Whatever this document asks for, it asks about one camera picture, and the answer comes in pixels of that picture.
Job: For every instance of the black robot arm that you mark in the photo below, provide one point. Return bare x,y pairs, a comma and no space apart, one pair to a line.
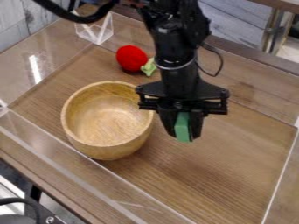
179,28

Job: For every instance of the red plush strawberry toy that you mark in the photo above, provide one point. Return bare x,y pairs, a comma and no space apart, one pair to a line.
134,61

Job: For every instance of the brown wooden bowl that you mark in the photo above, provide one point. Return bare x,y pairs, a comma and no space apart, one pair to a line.
105,124

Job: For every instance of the green rectangular stick block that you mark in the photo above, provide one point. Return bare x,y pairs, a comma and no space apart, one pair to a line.
182,127

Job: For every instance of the metal table leg background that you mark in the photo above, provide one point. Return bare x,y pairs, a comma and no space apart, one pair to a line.
277,30

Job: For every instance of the black clamp under table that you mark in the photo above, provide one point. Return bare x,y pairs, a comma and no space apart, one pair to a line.
21,210

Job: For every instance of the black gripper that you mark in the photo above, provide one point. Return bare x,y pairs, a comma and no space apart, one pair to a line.
182,91

